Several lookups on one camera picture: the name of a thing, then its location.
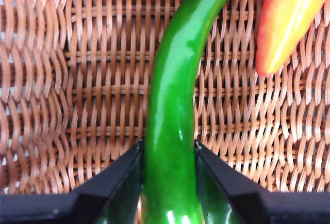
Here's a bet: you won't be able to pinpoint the long green pepper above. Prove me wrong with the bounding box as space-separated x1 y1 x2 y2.
140 0 255 224

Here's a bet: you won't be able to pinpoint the brown wicker basket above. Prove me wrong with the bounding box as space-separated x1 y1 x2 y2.
0 0 330 196

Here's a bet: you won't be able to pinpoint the orange plush carrot, green leaves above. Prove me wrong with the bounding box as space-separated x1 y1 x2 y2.
256 0 330 76

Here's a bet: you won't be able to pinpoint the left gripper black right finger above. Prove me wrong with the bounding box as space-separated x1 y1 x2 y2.
195 141 330 224

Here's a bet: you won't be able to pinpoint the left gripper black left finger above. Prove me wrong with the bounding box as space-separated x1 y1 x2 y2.
0 140 144 224

